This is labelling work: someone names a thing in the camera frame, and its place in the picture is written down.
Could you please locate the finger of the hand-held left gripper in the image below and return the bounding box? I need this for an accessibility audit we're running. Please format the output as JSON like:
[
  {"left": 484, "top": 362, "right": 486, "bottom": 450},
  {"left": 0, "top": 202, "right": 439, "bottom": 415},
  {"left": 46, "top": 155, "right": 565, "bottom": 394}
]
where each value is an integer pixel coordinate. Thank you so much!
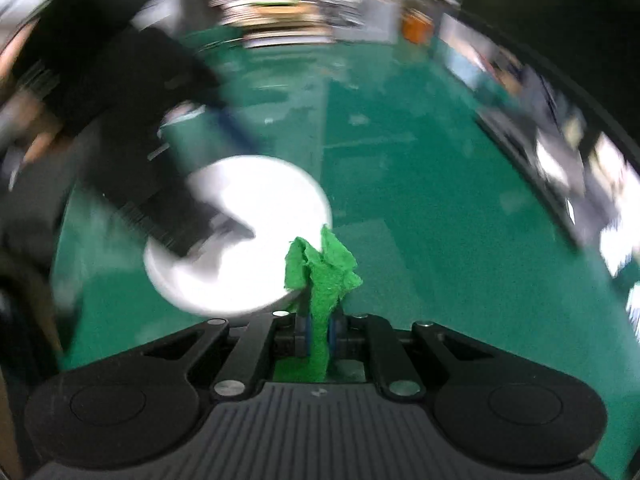
[
  {"left": 160, "top": 100, "right": 265, "bottom": 157},
  {"left": 97, "top": 127, "right": 257, "bottom": 258}
]

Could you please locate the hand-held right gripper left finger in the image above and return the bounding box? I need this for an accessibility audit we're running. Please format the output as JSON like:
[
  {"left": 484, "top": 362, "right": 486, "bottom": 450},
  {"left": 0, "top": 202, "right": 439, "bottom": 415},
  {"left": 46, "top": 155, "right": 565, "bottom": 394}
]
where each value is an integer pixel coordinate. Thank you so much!
[{"left": 142, "top": 311, "right": 314, "bottom": 402}]

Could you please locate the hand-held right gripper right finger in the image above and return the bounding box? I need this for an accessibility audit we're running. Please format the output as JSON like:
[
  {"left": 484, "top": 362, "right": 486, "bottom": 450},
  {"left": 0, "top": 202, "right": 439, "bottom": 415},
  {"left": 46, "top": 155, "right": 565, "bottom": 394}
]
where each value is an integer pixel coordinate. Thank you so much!
[{"left": 327, "top": 313, "right": 497, "bottom": 402}]

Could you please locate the green cloth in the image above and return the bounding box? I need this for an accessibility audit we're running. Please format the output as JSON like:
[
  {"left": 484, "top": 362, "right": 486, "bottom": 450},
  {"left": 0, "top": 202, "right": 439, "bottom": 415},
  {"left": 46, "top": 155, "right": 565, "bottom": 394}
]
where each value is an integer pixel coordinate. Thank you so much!
[{"left": 272, "top": 224, "right": 363, "bottom": 383}]

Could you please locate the white bowl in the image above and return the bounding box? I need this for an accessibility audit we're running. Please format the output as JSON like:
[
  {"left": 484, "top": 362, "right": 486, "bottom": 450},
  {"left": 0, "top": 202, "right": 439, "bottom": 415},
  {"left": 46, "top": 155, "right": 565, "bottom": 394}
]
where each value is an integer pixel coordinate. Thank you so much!
[{"left": 142, "top": 155, "right": 333, "bottom": 318}]

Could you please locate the person's left hand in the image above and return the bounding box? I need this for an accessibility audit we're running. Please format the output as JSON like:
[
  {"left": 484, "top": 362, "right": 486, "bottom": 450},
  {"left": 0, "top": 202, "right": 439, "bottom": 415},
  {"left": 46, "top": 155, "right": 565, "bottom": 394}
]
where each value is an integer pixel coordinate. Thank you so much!
[{"left": 0, "top": 22, "right": 69, "bottom": 191}]

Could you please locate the stack of books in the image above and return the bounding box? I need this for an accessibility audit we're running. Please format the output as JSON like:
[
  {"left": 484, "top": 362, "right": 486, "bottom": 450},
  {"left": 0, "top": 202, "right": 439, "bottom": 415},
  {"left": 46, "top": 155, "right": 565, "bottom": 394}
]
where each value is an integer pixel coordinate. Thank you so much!
[{"left": 220, "top": 0, "right": 336, "bottom": 47}]

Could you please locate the orange jar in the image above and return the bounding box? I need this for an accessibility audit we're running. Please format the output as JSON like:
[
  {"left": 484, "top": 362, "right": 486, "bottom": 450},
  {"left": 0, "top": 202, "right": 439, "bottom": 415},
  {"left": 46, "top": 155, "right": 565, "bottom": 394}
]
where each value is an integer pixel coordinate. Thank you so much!
[{"left": 402, "top": 10, "right": 433, "bottom": 44}]

